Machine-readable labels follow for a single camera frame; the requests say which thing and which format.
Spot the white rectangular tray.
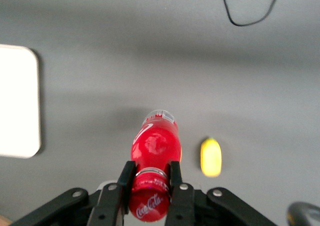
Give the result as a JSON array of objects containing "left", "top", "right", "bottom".
[{"left": 0, "top": 44, "right": 42, "bottom": 159}]

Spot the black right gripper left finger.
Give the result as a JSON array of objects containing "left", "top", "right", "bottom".
[{"left": 87, "top": 160, "right": 137, "bottom": 226}]

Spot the yellow lemon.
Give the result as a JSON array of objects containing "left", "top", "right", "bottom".
[{"left": 199, "top": 136, "right": 223, "bottom": 178}]

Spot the black looped cable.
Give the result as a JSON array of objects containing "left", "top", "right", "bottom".
[{"left": 219, "top": 0, "right": 288, "bottom": 27}]

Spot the red coke bottle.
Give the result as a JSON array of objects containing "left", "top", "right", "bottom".
[{"left": 128, "top": 109, "right": 183, "bottom": 223}]

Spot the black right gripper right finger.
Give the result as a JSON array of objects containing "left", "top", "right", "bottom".
[{"left": 165, "top": 160, "right": 196, "bottom": 226}]

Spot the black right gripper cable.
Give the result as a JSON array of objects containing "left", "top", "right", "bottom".
[{"left": 285, "top": 201, "right": 320, "bottom": 226}]

